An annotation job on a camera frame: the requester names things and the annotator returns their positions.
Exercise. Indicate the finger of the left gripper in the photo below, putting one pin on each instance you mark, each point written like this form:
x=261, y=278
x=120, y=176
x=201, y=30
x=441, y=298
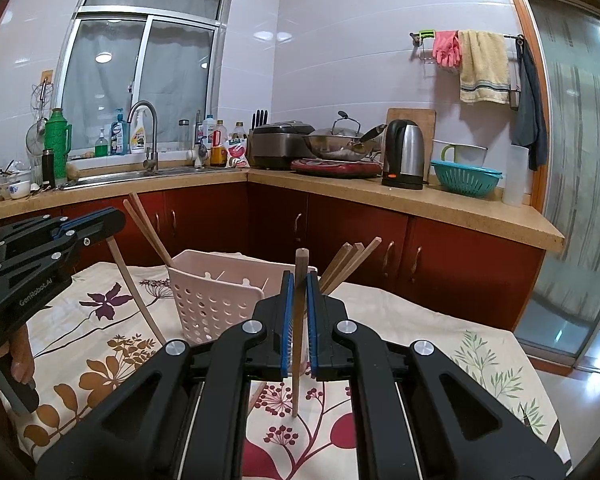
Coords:
x=94, y=227

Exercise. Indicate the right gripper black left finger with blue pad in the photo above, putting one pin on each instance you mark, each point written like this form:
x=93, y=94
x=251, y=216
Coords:
x=183, y=414

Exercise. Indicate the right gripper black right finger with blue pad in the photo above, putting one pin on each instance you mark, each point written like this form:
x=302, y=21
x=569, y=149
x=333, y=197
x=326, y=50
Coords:
x=416, y=414

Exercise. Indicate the wooden chopstick crossing rightward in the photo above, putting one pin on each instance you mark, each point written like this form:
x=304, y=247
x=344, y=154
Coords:
x=128, y=207

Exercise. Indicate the wooden chopstick pile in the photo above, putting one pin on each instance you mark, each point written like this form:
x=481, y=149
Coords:
x=127, y=278

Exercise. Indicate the long crossing wooden chopstick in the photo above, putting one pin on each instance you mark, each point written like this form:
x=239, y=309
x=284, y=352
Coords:
x=300, y=271

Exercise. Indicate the white blue ceramic bowl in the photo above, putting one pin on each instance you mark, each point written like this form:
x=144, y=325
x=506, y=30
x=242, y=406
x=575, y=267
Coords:
x=20, y=189

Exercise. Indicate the black small thermos bottle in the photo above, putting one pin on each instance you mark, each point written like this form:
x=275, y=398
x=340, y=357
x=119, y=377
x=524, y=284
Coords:
x=48, y=170

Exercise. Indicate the green small soap bottle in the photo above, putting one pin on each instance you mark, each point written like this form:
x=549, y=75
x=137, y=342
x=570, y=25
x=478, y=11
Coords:
x=101, y=147

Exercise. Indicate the green thermos jug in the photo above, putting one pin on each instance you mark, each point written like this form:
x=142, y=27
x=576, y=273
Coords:
x=57, y=138

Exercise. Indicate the blue dish soap bottle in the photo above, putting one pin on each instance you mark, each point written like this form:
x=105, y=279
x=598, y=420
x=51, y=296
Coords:
x=119, y=134

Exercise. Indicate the white spray cleaner bottle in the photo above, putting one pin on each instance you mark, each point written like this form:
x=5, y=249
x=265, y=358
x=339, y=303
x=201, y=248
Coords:
x=138, y=132

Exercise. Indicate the pink perforated utensil basket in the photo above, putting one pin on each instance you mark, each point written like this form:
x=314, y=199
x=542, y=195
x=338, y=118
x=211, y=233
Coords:
x=237, y=314

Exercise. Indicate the orange sauce bottle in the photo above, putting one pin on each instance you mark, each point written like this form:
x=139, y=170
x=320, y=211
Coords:
x=218, y=155

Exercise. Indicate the red white snack bag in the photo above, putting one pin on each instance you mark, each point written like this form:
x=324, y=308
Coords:
x=236, y=150

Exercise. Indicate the sliding glass door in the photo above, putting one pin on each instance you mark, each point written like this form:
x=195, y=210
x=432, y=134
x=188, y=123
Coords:
x=561, y=323

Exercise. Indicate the red wooden cabinets with counter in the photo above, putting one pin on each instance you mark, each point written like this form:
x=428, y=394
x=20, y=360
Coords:
x=469, y=258

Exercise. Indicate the black rice cooker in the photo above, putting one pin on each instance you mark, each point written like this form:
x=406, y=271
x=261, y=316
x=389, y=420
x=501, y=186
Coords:
x=277, y=145

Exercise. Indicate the black knife block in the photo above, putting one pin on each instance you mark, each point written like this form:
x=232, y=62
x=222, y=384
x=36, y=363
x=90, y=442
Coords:
x=259, y=119

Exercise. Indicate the teal plastic colander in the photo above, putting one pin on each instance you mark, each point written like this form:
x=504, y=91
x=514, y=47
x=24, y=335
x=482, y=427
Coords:
x=466, y=180

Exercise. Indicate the translucent plastic cup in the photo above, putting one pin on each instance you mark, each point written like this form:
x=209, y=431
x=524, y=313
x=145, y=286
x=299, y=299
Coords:
x=515, y=175

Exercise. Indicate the red induction cooker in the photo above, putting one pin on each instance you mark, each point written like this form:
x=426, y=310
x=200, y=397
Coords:
x=336, y=168

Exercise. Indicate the steel electric kettle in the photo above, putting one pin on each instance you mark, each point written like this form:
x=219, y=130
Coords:
x=404, y=160

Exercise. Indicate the steel wok with lid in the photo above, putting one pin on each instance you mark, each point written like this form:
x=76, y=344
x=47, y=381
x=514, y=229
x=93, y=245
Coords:
x=344, y=141

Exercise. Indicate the wooden cutting board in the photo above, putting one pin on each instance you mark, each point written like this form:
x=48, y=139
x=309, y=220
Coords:
x=425, y=118

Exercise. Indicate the dark grey hanging cloth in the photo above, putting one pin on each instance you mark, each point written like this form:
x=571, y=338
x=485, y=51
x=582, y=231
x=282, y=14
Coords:
x=530, y=130

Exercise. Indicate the pink rubber glove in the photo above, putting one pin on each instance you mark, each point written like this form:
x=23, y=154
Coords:
x=446, y=49

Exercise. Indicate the yellow striped towel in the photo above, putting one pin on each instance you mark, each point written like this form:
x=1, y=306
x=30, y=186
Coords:
x=484, y=70

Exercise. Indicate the hanging wire strainer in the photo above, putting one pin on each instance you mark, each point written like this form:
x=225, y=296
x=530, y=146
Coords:
x=41, y=96

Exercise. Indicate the aluminium frame window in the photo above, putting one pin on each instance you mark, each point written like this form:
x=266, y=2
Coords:
x=120, y=52

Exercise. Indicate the wall towel rail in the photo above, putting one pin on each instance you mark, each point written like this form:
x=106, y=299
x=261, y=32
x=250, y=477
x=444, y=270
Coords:
x=424, y=40

